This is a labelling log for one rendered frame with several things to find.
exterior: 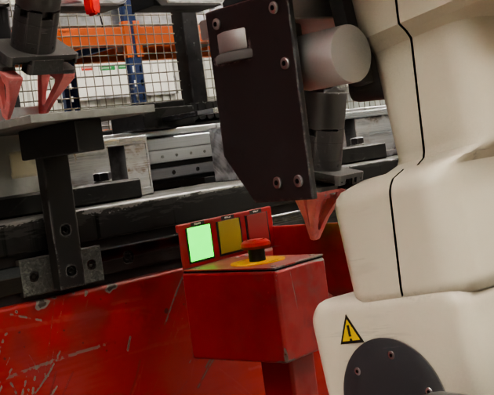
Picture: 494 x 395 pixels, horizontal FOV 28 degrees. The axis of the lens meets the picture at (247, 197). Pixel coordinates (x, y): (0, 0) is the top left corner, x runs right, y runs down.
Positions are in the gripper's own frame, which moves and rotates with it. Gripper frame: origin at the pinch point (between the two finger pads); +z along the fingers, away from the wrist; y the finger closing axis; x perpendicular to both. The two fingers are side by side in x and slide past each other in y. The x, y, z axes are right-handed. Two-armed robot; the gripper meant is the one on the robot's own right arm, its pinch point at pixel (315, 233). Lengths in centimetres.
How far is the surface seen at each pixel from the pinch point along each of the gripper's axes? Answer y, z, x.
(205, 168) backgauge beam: 53, 3, -38
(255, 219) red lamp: 10.9, 0.3, -0.5
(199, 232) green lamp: 11.0, 0.2, 11.4
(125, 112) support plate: 15.1, -16.1, 21.9
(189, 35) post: 102, -19, -86
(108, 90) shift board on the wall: 396, 37, -335
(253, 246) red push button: 1.5, 0.2, 11.6
